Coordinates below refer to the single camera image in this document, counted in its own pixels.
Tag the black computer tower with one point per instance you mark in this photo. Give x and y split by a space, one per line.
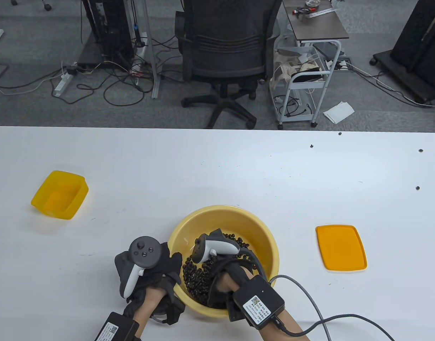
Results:
111 28

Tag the red black tool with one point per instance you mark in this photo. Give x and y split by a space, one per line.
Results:
299 12

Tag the black white power strip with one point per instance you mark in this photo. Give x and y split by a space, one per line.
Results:
341 64

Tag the grey laptop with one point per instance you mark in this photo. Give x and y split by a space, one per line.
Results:
325 49

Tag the person's left forearm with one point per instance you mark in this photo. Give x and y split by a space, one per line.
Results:
148 305

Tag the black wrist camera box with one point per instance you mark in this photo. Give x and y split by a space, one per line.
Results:
114 328
260 300

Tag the white rolling cart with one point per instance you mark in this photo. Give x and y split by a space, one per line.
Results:
306 84

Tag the black chair caster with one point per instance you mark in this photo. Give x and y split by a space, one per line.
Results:
46 5

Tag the white ruler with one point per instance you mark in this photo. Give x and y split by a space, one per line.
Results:
322 12

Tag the orange container lid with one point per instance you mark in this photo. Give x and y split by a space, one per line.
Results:
341 248

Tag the white folded paper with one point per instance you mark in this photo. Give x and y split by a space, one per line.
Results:
339 112

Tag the person's left hand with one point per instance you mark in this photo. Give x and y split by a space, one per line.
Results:
166 264

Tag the pile of coffee beans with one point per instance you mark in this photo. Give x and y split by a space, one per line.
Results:
196 280

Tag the grey white handheld controller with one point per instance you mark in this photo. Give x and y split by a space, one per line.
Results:
217 245
144 250

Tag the person's right hand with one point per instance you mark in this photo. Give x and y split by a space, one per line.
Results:
235 266

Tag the yellow plastic basin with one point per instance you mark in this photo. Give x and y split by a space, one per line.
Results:
217 220

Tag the brown side table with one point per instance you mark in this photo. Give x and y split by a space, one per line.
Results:
317 28

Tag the orange plastic container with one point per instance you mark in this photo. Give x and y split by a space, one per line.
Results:
61 199

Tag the clear glass dish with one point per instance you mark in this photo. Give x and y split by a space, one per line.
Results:
312 3

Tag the black mesh office chair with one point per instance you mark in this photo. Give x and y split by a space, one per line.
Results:
224 42

